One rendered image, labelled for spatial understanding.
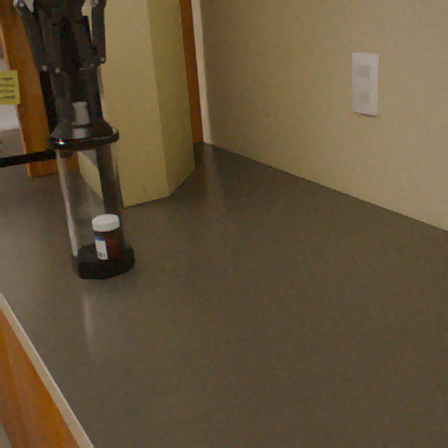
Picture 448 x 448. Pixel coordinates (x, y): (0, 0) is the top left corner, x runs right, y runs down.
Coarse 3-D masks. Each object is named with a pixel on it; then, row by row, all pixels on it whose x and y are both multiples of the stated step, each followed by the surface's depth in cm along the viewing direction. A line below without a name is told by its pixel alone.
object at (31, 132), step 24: (0, 0) 139; (0, 24) 141; (0, 48) 142; (24, 48) 144; (0, 72) 144; (24, 72) 146; (0, 96) 145; (24, 96) 147; (0, 120) 147; (24, 120) 149; (0, 144) 149; (24, 144) 151
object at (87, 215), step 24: (72, 168) 96; (96, 168) 96; (72, 192) 97; (96, 192) 97; (120, 192) 101; (72, 216) 99; (96, 216) 98; (120, 216) 101; (72, 240) 102; (96, 240) 100; (120, 240) 102
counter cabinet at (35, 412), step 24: (0, 312) 132; (0, 336) 143; (0, 360) 157; (24, 360) 118; (0, 384) 174; (24, 384) 127; (0, 408) 195; (24, 408) 138; (48, 408) 106; (24, 432) 150; (48, 432) 114
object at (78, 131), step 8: (72, 104) 96; (80, 104) 95; (80, 112) 95; (88, 112) 97; (80, 120) 96; (88, 120) 97; (96, 120) 98; (104, 120) 98; (56, 128) 96; (64, 128) 95; (72, 128) 94; (80, 128) 94; (88, 128) 94; (96, 128) 95; (104, 128) 96; (112, 128) 98; (56, 136) 95; (64, 136) 94; (72, 136) 94; (80, 136) 94; (88, 136) 94; (96, 136) 95
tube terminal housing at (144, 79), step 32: (128, 0) 121; (160, 0) 130; (128, 32) 123; (160, 32) 130; (128, 64) 125; (160, 64) 131; (128, 96) 127; (160, 96) 131; (128, 128) 129; (160, 128) 132; (128, 160) 131; (160, 160) 134; (192, 160) 153; (128, 192) 133; (160, 192) 136
